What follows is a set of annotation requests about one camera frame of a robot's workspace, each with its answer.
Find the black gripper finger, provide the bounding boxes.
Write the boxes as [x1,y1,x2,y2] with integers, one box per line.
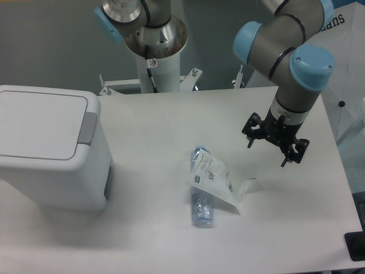
[242,112,265,148]
[280,138,310,167]

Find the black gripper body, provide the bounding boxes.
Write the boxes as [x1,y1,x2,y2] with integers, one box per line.
[260,114,299,147]

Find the white push-lid trash can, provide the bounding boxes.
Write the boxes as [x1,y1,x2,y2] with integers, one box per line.
[1,85,113,211]

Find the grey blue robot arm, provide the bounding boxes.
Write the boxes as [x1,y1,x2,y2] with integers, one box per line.
[94,1,334,163]

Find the torn white plastic wrapper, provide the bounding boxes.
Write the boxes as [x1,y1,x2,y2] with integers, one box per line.
[187,146,258,208]

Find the clear plastic water bottle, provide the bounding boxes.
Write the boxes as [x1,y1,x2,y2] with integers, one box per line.
[189,145,215,228]

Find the black device at table edge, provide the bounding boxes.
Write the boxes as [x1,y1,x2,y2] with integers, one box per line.
[344,231,364,261]

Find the white umbrella with lettering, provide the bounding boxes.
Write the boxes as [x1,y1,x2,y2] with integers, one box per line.
[245,2,365,189]

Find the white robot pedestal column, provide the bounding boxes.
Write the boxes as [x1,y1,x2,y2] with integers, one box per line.
[125,15,189,94]

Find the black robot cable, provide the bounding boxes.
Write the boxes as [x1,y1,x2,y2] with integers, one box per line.
[143,44,159,94]

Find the white pedestal base frame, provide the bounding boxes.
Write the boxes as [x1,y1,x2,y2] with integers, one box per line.
[98,64,246,96]

